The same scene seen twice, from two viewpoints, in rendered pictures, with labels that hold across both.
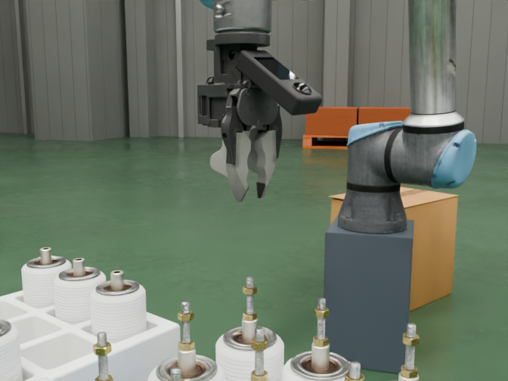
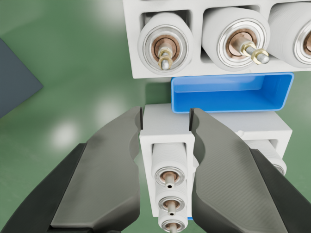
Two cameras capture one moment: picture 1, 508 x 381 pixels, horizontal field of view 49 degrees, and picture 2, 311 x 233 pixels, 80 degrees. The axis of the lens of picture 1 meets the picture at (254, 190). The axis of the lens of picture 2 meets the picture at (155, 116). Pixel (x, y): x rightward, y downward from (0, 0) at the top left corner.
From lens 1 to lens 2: 0.68 m
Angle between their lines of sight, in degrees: 57
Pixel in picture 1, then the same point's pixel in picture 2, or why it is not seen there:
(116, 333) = (180, 149)
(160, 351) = (157, 127)
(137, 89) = not seen: outside the picture
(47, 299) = not seen: hidden behind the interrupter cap
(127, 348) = (183, 133)
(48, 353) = not seen: hidden behind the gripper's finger
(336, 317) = (15, 94)
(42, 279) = (182, 213)
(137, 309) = (166, 155)
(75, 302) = (182, 185)
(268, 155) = (116, 151)
